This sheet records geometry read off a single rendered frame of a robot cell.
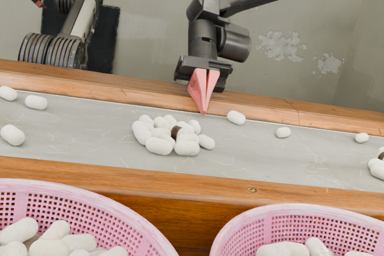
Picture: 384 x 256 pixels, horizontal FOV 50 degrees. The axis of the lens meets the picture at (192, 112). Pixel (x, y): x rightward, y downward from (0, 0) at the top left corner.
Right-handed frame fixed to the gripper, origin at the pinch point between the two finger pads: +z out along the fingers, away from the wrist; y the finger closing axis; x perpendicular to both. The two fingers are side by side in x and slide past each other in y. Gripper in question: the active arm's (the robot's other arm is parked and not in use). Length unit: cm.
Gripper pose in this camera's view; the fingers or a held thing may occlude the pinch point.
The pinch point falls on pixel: (203, 109)
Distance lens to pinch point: 73.5
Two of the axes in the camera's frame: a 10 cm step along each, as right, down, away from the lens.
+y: 9.7, 1.2, 2.0
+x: -2.4, 5.2, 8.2
